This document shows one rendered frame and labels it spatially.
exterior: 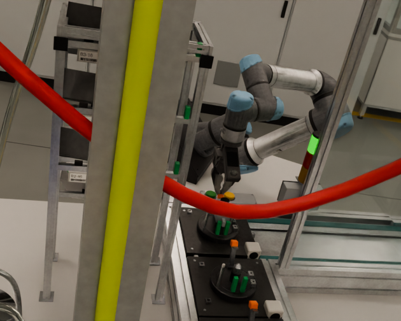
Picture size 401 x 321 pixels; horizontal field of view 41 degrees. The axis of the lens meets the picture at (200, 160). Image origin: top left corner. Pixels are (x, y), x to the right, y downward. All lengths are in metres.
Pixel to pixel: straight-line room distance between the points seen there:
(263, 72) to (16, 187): 2.23
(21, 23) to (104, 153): 4.50
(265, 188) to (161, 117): 2.02
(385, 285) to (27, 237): 1.19
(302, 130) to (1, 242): 1.11
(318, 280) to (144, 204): 1.52
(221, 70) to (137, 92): 4.46
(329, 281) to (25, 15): 3.59
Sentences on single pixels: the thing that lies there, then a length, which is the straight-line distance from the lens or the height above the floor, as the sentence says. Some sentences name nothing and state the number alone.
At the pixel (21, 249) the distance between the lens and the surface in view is 1.81.
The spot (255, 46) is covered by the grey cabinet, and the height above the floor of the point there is 0.70.
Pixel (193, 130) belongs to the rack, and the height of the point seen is 1.44.
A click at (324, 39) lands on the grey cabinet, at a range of 4.78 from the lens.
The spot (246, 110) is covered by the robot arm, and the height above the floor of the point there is 1.39.
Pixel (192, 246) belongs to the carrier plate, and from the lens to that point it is 1.72.
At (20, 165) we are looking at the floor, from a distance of 3.84.
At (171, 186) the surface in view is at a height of 1.85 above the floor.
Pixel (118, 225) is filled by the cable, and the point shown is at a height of 1.84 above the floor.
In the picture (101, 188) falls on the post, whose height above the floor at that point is 1.85.
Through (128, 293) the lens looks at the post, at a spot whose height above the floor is 1.77.
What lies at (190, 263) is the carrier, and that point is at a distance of 1.65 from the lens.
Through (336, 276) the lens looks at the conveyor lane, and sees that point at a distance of 1.85.
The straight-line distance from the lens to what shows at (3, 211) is 1.97.
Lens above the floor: 2.04
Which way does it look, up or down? 29 degrees down
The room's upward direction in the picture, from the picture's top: 12 degrees clockwise
